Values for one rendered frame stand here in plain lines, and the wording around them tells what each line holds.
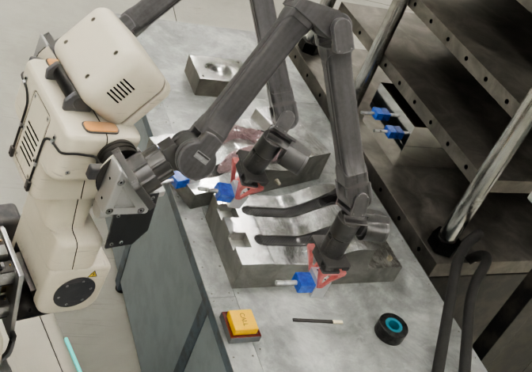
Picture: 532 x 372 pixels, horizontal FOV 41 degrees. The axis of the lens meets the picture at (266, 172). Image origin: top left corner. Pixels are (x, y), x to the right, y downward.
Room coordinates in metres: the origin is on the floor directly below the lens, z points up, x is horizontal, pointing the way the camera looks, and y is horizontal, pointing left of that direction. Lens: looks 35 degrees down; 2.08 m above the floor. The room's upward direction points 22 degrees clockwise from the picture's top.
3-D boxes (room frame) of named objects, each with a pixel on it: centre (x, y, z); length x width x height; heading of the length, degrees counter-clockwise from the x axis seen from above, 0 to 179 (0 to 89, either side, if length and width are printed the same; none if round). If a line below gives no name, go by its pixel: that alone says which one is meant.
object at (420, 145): (2.43, -0.54, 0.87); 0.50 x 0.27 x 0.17; 123
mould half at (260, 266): (1.54, -0.17, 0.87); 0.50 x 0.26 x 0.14; 123
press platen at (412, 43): (2.55, -0.63, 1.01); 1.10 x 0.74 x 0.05; 33
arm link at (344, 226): (1.29, -0.22, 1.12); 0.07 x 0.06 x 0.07; 116
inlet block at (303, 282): (1.27, -0.17, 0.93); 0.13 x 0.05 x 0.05; 123
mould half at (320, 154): (1.80, 0.10, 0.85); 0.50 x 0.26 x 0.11; 140
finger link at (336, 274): (1.28, -0.21, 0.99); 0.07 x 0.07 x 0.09; 33
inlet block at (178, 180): (1.55, 0.22, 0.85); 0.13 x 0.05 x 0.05; 140
